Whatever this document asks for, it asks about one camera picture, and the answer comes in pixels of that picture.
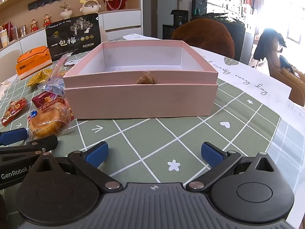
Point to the orange and white box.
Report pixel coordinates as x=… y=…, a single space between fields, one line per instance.
x=31 y=62

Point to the black box appliance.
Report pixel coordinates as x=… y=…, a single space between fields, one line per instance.
x=199 y=6

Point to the brown chair back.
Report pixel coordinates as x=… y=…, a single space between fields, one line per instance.
x=205 y=35

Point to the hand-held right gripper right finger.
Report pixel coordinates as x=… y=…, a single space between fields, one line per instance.
x=211 y=155

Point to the small dark cabinet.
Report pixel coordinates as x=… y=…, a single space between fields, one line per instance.
x=168 y=32

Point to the white sideboard cabinet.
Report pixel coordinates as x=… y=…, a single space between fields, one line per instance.
x=121 y=21

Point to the clear mooncake pastry packet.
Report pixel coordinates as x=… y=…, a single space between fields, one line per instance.
x=47 y=122

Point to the black jacket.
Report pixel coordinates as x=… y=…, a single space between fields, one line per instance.
x=271 y=37

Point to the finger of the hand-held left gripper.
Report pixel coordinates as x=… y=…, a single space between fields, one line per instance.
x=14 y=136
x=40 y=143

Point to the pink and yellow snack packet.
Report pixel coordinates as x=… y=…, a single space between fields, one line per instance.
x=47 y=100

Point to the white vase with flowers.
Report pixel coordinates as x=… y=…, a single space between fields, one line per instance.
x=66 y=13

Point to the red and gold figurine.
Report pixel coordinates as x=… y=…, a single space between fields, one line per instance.
x=34 y=26
x=47 y=21

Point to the red and yellow snack packet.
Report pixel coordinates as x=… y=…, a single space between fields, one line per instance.
x=13 y=111

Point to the black wall rack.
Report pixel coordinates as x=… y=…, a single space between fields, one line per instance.
x=47 y=1

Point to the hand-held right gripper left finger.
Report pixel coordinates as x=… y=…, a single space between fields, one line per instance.
x=98 y=154

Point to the metal tin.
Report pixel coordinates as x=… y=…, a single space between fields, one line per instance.
x=22 y=31

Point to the white rabbit figurine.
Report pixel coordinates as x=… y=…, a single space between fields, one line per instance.
x=89 y=6

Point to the clear blue snack packet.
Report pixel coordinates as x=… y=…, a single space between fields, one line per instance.
x=56 y=87

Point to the black water dispenser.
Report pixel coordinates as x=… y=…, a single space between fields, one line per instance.
x=179 y=18

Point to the black stand-up snack bag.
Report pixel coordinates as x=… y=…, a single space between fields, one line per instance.
x=71 y=40

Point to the tan upholstered chair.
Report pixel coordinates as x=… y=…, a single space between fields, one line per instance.
x=278 y=76

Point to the pink cardboard box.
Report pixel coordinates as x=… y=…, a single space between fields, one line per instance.
x=143 y=100

